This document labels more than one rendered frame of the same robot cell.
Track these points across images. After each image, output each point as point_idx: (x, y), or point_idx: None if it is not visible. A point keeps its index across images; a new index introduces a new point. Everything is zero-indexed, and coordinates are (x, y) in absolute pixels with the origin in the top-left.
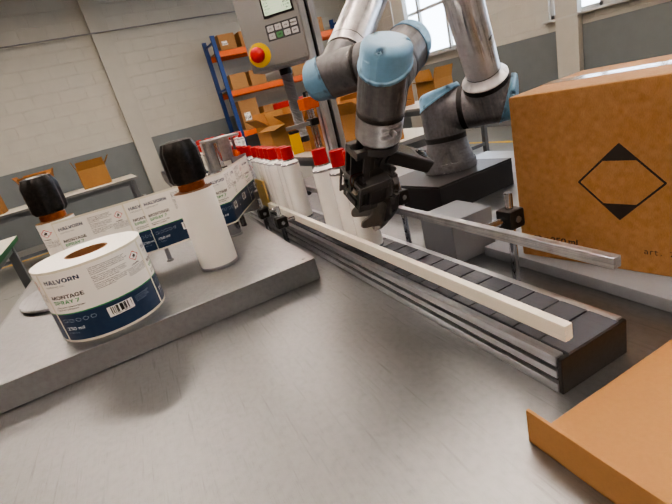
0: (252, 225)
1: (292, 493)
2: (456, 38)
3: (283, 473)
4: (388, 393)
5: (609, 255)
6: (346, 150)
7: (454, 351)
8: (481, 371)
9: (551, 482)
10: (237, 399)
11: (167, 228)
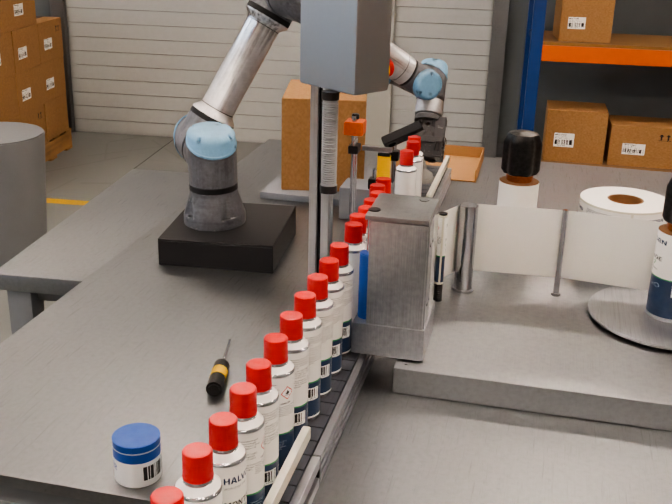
0: (431, 292)
1: (548, 198)
2: (254, 74)
3: (547, 201)
4: (493, 199)
5: None
6: (445, 122)
7: (454, 196)
8: (458, 191)
9: (483, 179)
10: None
11: (549, 254)
